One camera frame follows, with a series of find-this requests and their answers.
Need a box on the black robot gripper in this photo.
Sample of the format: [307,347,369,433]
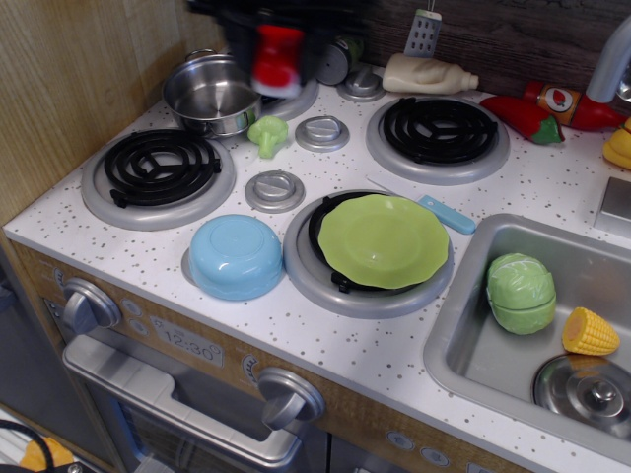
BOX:
[187,0,375,84]

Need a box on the red and white toy sushi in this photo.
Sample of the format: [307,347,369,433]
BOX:
[251,25,304,99]

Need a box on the green plastic plate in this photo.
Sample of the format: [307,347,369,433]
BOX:
[316,193,452,292]

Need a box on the silver toy can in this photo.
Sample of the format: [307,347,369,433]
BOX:
[315,35,364,86]

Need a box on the stainless steel pot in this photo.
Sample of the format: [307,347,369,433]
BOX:
[162,48,262,138]

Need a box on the green toy broccoli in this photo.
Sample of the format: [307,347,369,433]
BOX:
[247,116,289,159]

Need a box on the silver stovetop knob back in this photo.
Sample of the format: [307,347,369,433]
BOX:
[336,66,386,102]

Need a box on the silver stovetop knob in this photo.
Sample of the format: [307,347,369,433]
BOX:
[245,170,306,214]
[336,66,386,102]
[295,115,350,153]

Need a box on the silver stovetop knob middle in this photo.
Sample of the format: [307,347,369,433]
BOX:
[295,115,350,153]

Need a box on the cream toy mayonnaise bottle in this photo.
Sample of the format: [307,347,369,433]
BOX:
[383,53,479,95]

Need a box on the hanging silver spatula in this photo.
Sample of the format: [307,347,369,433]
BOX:
[403,1,443,58]

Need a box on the silver stovetop knob front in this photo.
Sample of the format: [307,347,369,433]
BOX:
[245,170,306,214]

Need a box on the back right black burner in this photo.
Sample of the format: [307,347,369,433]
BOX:
[383,98,499,166]

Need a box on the front left black burner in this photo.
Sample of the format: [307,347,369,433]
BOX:
[104,129,222,208]

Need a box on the light blue plastic bowl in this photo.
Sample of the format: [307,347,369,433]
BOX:
[188,215,283,301]

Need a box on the red toy chili pepper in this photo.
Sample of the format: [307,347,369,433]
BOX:
[480,96,565,145]

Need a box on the front right black burner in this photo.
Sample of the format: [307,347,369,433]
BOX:
[308,189,430,296]

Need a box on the red toy ketchup bottle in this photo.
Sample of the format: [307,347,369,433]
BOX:
[522,81,627,131]

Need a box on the left silver oven knob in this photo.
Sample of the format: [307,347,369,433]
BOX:
[61,277,122,335]

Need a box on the silver oven knob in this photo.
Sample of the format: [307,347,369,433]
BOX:
[257,367,326,434]
[61,277,122,335]

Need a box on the silver faucet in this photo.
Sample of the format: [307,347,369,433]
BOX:
[587,17,631,103]

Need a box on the green toy cabbage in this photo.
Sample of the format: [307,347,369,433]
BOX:
[486,253,556,335]

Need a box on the stainless steel sink basin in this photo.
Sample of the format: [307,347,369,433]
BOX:
[423,214,630,467]

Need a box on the yellow toy item right edge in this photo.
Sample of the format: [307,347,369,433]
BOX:
[602,118,631,169]

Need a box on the right silver oven knob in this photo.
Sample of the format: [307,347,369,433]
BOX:
[257,367,326,434]

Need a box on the yellow toy corn cob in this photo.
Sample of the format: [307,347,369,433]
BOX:
[562,307,620,356]

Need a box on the steel pot lid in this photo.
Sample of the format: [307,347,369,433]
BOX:
[531,354,630,440]

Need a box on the yellow object bottom left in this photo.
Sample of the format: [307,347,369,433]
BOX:
[19,437,75,472]

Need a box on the blue handled toy knife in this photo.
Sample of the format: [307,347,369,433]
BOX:
[365,173,476,235]

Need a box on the silver oven door handle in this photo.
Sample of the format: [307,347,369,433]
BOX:
[63,335,302,472]

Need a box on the black cable bottom left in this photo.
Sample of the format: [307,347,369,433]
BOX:
[0,418,70,469]

